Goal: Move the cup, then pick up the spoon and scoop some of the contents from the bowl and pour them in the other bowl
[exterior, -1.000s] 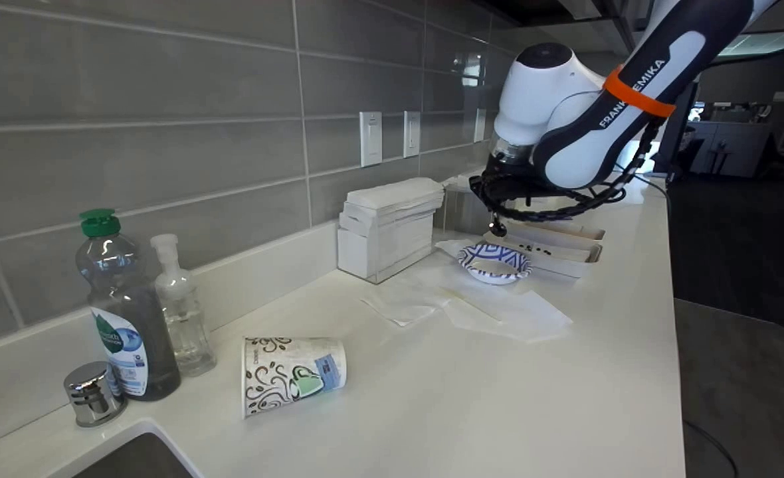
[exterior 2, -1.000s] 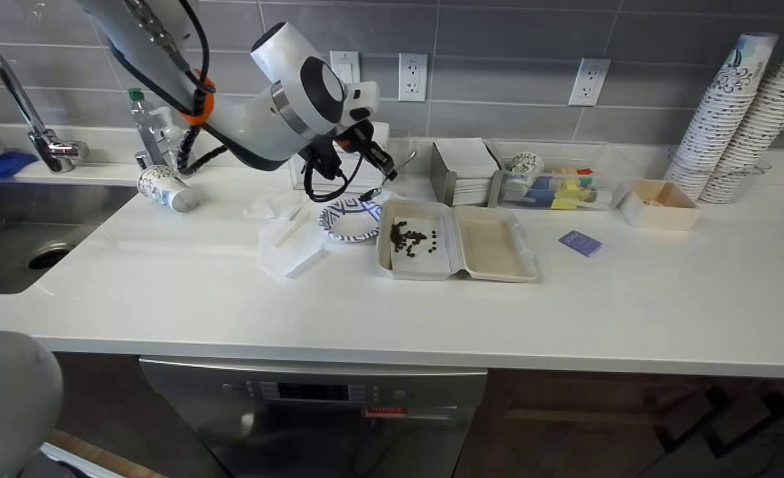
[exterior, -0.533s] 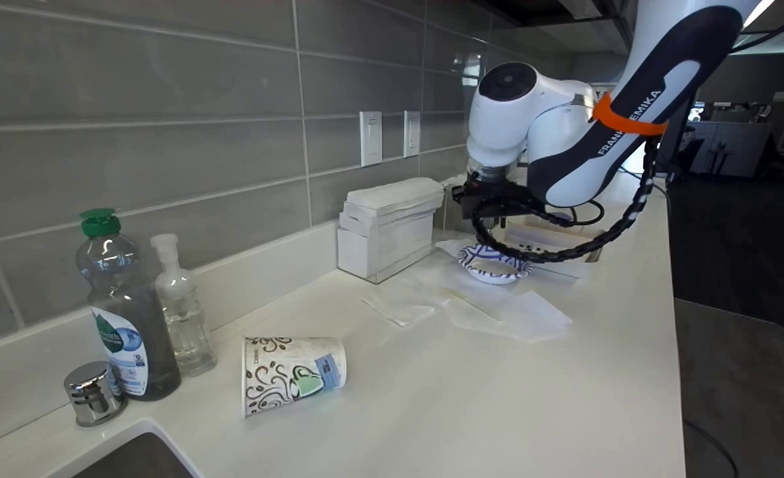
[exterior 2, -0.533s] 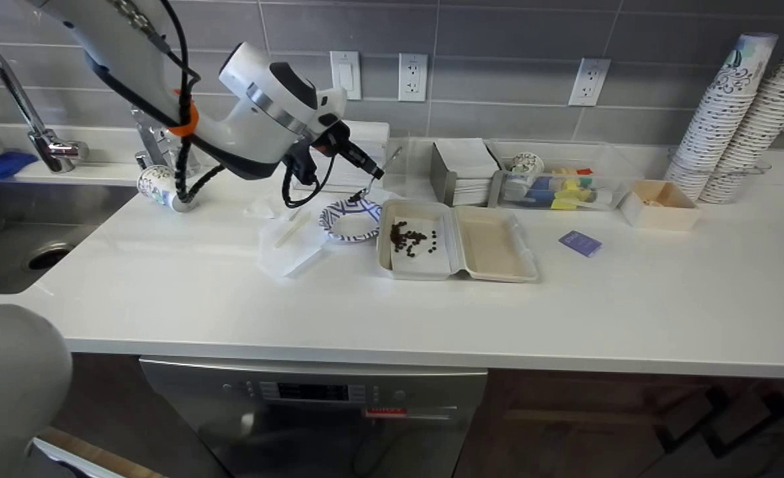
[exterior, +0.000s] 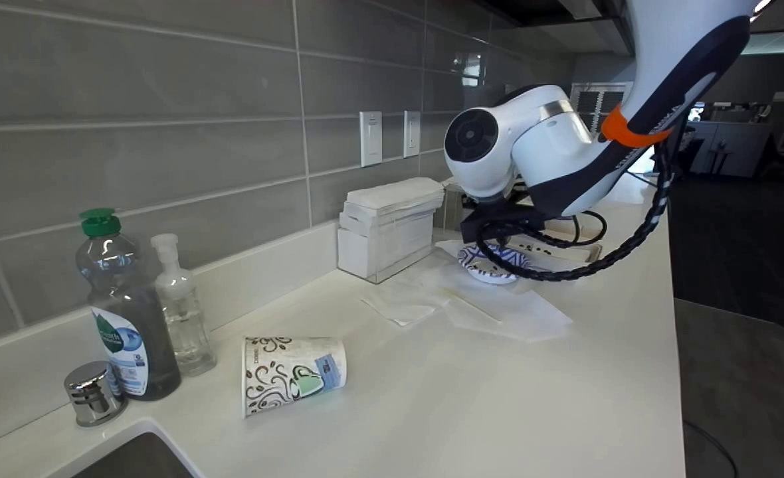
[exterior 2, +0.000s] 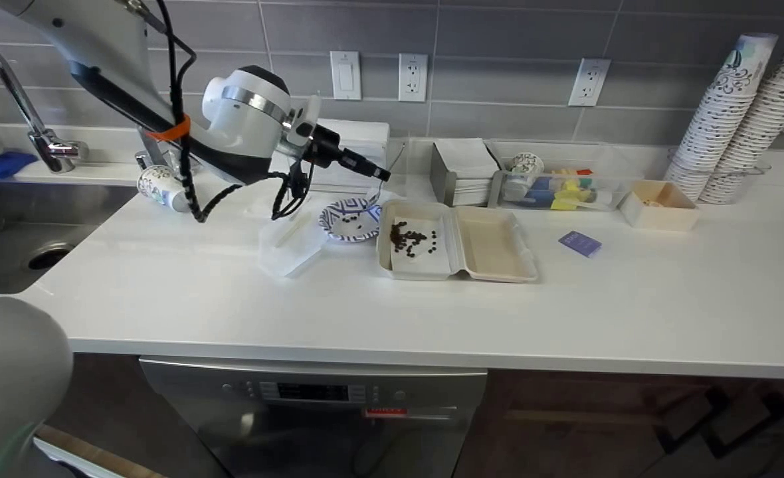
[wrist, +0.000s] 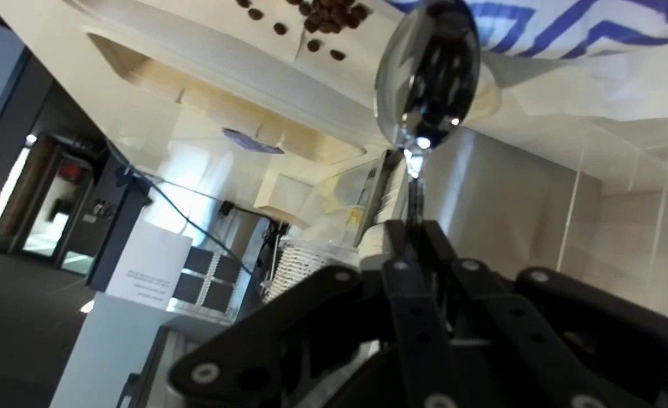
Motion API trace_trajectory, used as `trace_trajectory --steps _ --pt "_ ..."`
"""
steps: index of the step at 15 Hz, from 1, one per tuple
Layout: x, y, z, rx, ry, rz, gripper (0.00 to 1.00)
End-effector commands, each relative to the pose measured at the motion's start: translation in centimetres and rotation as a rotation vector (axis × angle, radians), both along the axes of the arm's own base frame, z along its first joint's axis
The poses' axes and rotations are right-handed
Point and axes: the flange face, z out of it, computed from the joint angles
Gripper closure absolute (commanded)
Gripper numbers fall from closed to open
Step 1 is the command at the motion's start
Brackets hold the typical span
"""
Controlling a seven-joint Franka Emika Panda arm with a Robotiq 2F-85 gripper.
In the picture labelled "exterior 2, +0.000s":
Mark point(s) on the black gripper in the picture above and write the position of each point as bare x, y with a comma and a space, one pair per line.
328, 148

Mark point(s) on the shiny metal spoon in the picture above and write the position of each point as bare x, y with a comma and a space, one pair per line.
379, 193

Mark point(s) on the patterned paper cup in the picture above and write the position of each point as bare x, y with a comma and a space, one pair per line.
166, 189

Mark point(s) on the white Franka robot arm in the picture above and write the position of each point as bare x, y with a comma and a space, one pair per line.
240, 111

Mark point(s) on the blue white paper bowl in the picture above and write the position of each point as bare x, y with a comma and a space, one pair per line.
346, 232

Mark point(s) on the pile of coffee beans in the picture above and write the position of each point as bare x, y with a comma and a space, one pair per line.
407, 241

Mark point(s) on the grey metal napkin holder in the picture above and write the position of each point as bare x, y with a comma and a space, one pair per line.
462, 173

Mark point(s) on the clear plastic bag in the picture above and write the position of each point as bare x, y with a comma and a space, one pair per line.
293, 258

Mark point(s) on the clear condiment tray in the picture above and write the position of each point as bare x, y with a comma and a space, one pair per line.
508, 189

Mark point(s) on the white foam clamshell container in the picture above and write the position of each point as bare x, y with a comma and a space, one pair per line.
498, 248

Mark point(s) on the small round patterned container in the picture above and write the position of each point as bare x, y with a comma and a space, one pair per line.
526, 167

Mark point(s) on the blue sugar packets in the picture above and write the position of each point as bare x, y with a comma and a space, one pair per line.
542, 193

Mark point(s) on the yellow sugar packets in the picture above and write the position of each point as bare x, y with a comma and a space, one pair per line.
573, 194

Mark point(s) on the purple tea bag packet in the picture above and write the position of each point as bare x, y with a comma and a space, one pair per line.
581, 242

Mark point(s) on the green capped soap bottle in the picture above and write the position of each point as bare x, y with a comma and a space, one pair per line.
156, 152

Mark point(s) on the stainless steel dishwasher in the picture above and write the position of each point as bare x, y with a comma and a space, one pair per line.
312, 415

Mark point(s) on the small beige open box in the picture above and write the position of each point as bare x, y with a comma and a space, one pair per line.
658, 209

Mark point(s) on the chrome faucet knob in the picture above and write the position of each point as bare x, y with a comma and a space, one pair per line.
67, 156

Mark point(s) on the dark wooden cabinet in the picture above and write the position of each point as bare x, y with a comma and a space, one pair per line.
585, 427

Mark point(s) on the stack of patterned paper cups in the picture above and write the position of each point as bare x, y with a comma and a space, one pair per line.
766, 123
720, 115

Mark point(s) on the stainless steel sink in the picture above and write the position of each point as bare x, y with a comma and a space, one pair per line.
19, 221

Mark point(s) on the curved chrome faucet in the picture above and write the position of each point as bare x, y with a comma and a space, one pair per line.
19, 93

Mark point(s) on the blue sponge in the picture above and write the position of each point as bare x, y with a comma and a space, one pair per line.
6, 167

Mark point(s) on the wooden strip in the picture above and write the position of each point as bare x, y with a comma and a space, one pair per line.
99, 451

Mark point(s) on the white rounded chair back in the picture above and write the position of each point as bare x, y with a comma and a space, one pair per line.
10, 382

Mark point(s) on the white light switch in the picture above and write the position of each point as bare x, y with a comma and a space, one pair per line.
344, 76

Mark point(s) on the white wall outlet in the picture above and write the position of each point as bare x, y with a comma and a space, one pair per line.
588, 83
414, 79

